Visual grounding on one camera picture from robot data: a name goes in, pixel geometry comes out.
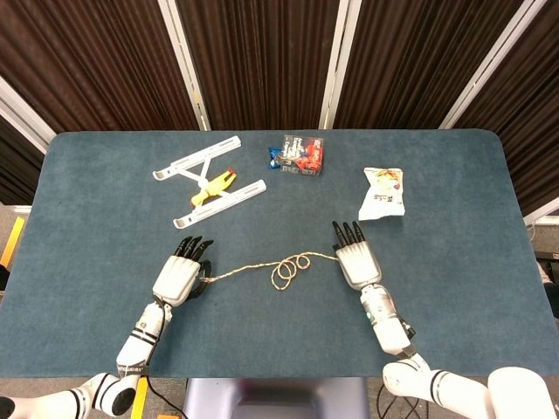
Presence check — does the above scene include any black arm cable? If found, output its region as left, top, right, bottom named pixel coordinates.
left=145, top=300, right=187, bottom=419

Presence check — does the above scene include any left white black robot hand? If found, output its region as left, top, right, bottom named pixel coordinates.
left=151, top=235, right=217, bottom=306

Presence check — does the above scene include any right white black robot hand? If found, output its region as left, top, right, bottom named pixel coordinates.
left=331, top=220, right=383, bottom=291

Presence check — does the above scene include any grey robot torso base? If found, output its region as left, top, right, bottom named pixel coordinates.
left=182, top=377, right=370, bottom=419

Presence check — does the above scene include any beige braided rope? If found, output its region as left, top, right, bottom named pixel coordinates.
left=200, top=251, right=341, bottom=292

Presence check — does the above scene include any teal felt table mat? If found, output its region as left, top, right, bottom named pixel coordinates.
left=0, top=128, right=559, bottom=380

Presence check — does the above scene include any white partition post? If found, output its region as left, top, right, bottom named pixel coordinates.
left=0, top=76, right=56, bottom=155
left=438, top=0, right=548, bottom=130
left=318, top=0, right=362, bottom=130
left=156, top=0, right=211, bottom=132

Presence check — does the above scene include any yellow floor tape strip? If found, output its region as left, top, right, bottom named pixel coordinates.
left=0, top=216, right=26, bottom=269
left=129, top=375, right=151, bottom=419

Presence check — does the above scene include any white snack bag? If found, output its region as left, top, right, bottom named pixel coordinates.
left=357, top=167, right=407, bottom=222

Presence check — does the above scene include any white folding laptop stand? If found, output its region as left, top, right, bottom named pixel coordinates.
left=152, top=134, right=268, bottom=230

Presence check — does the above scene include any clear box of snacks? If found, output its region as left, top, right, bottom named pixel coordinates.
left=279, top=134, right=327, bottom=178

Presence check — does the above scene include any yellow rubber chicken toy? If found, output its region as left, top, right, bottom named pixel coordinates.
left=190, top=168, right=238, bottom=208

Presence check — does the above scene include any brown pleated curtain panel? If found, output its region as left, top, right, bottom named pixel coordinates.
left=0, top=0, right=200, bottom=133
left=453, top=0, right=559, bottom=217
left=333, top=0, right=523, bottom=130
left=0, top=115, right=45, bottom=206
left=176, top=0, right=340, bottom=131

